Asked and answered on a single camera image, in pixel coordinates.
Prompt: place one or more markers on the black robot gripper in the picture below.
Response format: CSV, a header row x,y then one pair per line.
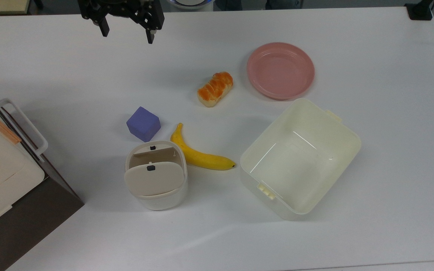
x,y
123,9

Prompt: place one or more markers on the beige trash can lid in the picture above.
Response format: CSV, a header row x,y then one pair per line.
x,y
153,178

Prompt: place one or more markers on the small white trash can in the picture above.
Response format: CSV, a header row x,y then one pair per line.
x,y
162,201

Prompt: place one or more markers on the blue white round base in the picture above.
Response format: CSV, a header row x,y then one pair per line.
x,y
190,3

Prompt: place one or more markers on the purple foam cube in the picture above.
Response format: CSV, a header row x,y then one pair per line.
x,y
142,124

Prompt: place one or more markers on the orange glazed toy bread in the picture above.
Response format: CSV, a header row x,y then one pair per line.
x,y
215,90

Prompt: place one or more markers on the pale yellow board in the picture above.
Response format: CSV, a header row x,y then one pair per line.
x,y
0,5

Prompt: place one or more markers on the yellow banana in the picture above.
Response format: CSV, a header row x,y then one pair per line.
x,y
202,158

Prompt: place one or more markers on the pink plastic plate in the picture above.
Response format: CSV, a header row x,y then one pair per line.
x,y
280,70

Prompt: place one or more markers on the dark brown wooden crate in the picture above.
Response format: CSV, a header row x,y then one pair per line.
x,y
32,218

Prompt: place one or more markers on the cream plastic storage bin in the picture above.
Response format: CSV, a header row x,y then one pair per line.
x,y
300,162

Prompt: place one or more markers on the black clamp mount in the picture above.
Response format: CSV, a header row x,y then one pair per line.
x,y
419,11

